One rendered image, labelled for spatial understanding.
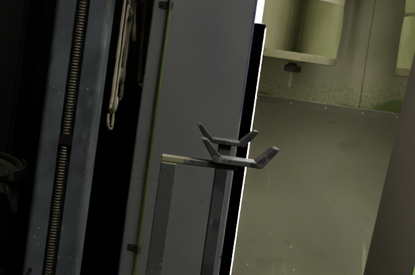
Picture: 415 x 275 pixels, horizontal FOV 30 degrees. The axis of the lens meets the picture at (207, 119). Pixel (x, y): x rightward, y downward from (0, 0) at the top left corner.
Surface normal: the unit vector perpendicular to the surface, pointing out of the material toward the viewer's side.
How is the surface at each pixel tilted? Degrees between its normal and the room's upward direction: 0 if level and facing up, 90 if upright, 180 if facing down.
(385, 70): 90
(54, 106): 90
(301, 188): 57
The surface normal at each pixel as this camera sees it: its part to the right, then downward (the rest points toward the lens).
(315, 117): 0.11, -0.47
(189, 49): 0.04, 0.07
